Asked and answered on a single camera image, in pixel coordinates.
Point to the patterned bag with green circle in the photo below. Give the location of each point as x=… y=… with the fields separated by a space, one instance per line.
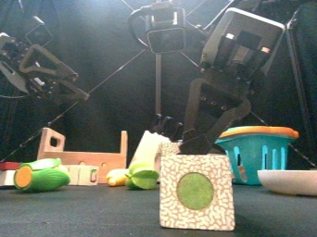
x=197 y=191

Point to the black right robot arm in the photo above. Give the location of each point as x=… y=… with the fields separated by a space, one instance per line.
x=297 y=18

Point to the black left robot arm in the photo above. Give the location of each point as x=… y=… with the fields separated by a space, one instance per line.
x=8 y=15

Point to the small white sushi block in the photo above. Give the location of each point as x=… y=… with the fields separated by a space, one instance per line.
x=82 y=175

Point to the teal basket orange rim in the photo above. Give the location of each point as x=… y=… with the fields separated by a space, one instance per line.
x=260 y=154

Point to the green toy pear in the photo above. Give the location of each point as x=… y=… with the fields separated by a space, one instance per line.
x=142 y=179

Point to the white bowl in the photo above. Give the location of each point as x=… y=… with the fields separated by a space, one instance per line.
x=289 y=182

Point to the yellow toy fruit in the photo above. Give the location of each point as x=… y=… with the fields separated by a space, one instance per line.
x=115 y=178

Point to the red flat block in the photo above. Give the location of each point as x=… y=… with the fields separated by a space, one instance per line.
x=8 y=166

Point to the green toy cucumber orange end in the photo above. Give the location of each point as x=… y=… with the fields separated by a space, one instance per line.
x=43 y=179

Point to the white flat block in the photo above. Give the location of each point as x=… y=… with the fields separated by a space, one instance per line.
x=7 y=178

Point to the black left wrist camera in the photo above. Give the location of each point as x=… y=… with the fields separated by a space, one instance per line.
x=39 y=31

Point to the metal camera pole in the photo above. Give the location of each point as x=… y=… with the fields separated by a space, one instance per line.
x=158 y=86

